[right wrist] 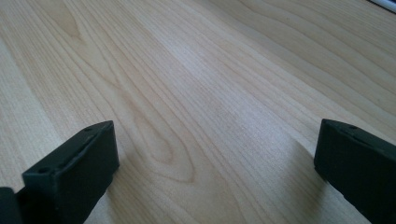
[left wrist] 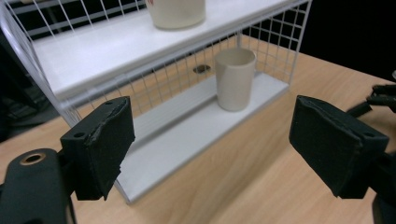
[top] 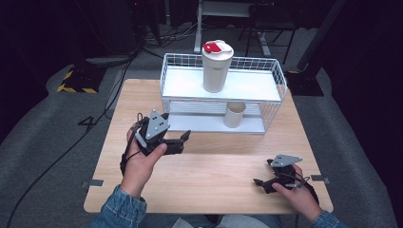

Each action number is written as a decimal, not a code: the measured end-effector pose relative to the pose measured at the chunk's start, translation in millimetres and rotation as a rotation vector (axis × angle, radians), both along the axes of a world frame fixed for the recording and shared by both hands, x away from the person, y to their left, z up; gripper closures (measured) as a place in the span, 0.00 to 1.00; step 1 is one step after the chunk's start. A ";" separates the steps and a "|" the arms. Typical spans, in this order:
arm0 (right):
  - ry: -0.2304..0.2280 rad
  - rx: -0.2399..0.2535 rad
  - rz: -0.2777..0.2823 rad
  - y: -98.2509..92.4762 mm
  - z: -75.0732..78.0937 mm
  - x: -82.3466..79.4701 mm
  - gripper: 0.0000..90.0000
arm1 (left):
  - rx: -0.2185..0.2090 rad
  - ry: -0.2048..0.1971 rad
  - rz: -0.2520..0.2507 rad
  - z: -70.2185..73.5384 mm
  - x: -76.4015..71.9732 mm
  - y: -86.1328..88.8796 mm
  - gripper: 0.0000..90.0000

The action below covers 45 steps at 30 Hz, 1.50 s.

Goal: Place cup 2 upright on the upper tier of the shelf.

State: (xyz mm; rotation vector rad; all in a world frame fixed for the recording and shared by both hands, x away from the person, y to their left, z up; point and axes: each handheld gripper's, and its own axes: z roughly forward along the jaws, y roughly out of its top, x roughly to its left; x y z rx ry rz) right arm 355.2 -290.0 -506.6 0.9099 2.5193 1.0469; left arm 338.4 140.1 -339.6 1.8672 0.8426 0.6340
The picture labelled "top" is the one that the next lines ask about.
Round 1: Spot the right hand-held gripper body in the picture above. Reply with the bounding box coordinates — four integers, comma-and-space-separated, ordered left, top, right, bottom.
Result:
266, 153, 303, 191

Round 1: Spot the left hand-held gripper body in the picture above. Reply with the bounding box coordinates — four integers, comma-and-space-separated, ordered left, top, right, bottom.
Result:
134, 108, 171, 157

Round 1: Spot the white cup with red lid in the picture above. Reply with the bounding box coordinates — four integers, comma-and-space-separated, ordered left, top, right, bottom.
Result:
201, 39, 235, 94

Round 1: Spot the white wire shelf rack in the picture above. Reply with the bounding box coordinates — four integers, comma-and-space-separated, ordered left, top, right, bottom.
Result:
160, 52, 289, 136

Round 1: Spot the person's right hand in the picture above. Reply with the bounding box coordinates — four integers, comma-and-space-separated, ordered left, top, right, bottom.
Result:
271, 163, 323, 223

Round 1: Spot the person's left hand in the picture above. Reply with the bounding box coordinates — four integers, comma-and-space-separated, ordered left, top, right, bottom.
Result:
119, 124, 168, 200

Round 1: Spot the grey flat stand base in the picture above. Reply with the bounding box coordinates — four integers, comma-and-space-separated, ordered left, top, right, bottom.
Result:
85, 54, 136, 67

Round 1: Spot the white desk stand leg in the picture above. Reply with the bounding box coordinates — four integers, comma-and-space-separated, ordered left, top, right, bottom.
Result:
193, 0, 278, 59

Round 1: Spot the black pole with base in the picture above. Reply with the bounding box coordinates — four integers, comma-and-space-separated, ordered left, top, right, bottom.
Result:
284, 0, 348, 98

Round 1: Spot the right hand-held gripper black cable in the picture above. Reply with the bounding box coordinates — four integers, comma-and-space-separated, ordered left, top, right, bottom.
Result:
283, 170, 320, 205

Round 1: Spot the hand-held gripper black cable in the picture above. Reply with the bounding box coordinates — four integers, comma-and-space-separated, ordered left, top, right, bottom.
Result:
283, 170, 320, 205
119, 113, 145, 177

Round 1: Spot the grey table edge bracket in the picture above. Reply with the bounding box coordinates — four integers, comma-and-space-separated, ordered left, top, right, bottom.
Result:
81, 179, 105, 189
310, 174, 331, 185

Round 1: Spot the left hand-held gripper black cable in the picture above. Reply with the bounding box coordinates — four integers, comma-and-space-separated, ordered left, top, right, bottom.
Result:
119, 113, 145, 177

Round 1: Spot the long black floor cable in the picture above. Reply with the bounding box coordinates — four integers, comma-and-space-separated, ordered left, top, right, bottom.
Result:
5, 58, 136, 228

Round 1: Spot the black yellow striped base plate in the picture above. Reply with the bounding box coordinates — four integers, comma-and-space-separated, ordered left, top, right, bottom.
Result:
56, 65, 107, 95

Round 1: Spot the bundle of floor cables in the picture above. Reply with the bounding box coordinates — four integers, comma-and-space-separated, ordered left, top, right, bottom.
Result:
141, 22, 203, 60

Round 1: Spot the black metal chair frame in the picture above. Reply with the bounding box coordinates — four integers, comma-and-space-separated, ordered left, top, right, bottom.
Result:
237, 2, 301, 66

